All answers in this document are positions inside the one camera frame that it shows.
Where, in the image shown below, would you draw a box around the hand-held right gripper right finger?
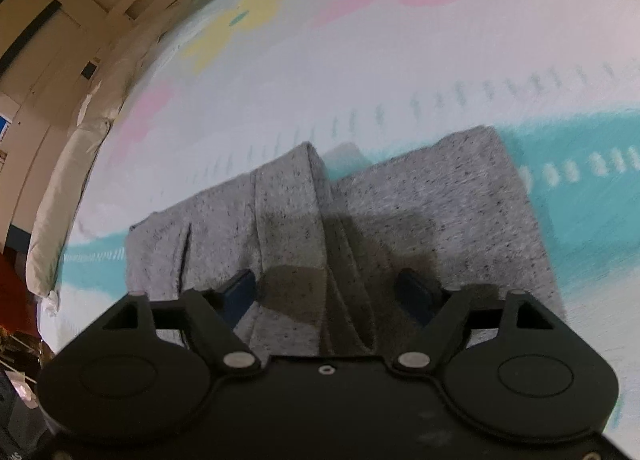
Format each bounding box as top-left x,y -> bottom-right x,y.
392,267 -> 557,373

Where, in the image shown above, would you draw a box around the cream bed bumper cushion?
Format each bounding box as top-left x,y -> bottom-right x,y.
25,80 -> 136,298

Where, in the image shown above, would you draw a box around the pastel printed blanket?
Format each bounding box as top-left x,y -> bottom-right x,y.
37,0 -> 640,460

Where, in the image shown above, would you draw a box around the wooden bed rail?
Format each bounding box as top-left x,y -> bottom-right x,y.
75,0 -> 321,131

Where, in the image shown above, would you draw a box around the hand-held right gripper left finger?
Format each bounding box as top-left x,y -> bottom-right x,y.
102,267 -> 262,373

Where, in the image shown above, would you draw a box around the grey pants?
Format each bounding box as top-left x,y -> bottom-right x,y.
124,125 -> 568,358

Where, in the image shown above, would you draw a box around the red rug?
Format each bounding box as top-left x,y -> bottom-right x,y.
0,225 -> 43,335

